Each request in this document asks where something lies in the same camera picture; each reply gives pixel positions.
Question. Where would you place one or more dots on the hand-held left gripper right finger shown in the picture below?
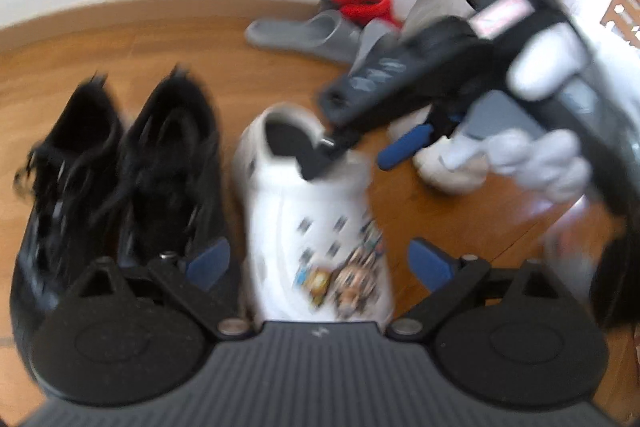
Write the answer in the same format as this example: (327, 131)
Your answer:
(429, 264)

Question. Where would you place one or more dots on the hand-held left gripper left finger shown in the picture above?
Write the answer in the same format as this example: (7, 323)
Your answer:
(210, 259)

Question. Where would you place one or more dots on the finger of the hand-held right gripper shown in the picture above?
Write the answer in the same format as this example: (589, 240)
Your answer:
(320, 157)
(402, 148)

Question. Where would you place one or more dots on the white clog with charms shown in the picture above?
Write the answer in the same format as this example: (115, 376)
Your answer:
(310, 227)

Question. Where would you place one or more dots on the black lace-up sneaker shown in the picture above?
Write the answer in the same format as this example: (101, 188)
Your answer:
(170, 167)
(60, 187)

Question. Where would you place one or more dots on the person's right hand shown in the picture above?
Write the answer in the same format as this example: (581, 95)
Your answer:
(542, 159)

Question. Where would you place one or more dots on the grey slide slipper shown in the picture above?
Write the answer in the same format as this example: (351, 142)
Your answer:
(372, 44)
(302, 32)

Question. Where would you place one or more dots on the wooden chair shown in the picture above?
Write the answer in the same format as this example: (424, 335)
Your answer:
(622, 9)

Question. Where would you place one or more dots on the red slipper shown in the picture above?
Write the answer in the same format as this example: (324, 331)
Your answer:
(365, 4)

